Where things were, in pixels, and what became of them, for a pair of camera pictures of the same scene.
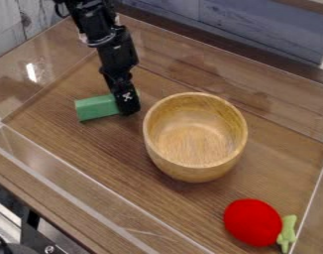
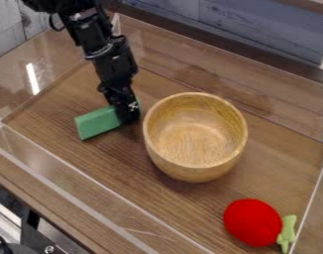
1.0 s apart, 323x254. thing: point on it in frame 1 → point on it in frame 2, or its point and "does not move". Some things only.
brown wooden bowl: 194,131 does not move
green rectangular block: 94,107 → 97,122
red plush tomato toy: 253,222 does not move
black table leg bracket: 34,242 does not move
